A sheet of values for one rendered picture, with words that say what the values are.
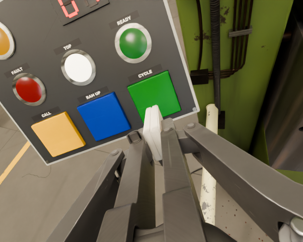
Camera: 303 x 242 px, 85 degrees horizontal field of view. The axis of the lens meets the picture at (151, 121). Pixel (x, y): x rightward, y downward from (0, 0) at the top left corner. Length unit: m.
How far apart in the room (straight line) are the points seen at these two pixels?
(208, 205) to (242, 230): 0.66
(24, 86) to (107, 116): 0.15
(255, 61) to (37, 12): 0.55
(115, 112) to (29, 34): 0.18
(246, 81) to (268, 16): 0.21
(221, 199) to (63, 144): 1.04
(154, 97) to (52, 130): 0.20
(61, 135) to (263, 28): 0.54
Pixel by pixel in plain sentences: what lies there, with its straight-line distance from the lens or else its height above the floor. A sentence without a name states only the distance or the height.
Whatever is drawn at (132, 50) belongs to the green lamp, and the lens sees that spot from 0.29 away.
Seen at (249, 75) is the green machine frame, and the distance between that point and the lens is 0.65.
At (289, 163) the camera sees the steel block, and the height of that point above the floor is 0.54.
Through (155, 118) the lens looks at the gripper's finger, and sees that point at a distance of 0.16.
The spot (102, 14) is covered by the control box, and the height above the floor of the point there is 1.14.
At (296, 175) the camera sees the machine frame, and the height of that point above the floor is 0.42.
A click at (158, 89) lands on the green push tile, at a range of 0.29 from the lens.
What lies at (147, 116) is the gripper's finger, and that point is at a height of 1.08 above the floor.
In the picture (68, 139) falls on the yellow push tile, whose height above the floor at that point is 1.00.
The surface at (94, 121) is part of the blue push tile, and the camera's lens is 0.32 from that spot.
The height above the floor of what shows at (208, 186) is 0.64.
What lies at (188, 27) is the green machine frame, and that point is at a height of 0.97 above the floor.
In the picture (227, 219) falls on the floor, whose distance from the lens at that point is 1.21.
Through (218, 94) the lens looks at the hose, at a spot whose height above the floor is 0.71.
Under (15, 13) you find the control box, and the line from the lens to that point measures 0.36.
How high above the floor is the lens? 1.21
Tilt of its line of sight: 49 degrees down
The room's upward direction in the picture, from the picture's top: 30 degrees counter-clockwise
